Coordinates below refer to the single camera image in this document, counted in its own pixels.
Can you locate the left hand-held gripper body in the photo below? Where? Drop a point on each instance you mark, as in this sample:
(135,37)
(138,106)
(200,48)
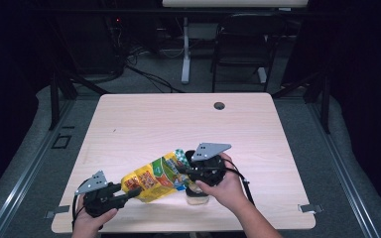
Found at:
(99,201)

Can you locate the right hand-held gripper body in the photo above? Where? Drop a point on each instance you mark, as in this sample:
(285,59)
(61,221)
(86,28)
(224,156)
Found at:
(210,165)

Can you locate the clear jar with black lid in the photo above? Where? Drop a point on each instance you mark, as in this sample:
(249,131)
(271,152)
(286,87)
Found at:
(197,197)

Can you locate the yellow spouted food pouch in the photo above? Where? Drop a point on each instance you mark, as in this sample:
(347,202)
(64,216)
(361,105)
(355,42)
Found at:
(158,178)

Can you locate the person's left hand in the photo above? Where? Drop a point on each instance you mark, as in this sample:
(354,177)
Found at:
(89,228)

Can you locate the person's right hand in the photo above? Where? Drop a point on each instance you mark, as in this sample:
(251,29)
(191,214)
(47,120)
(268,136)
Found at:
(226,191)

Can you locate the white desk leg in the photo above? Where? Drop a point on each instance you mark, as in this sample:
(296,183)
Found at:
(186,59)
(262,75)

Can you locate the black metal stand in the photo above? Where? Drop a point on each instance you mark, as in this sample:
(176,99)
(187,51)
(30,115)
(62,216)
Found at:
(325,105)
(55,99)

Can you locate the grey metal table clamp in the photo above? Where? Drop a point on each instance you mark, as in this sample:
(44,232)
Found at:
(311,208)

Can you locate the black folding chair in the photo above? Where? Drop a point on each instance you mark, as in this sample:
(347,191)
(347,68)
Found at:
(244,43)

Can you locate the black equipment with red light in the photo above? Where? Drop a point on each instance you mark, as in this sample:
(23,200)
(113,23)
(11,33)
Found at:
(116,39)

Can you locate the aluminium floor rail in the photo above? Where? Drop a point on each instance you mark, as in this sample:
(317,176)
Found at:
(344,172)
(29,172)

